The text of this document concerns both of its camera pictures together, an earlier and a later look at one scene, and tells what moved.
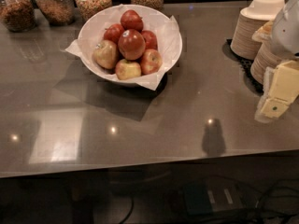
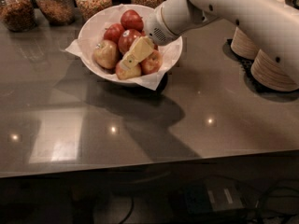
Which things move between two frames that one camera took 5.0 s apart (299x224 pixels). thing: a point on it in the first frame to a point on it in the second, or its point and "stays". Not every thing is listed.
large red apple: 131,44 stays
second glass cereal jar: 56,3 stays
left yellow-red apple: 106,54 stays
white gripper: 286,32 to 154,27
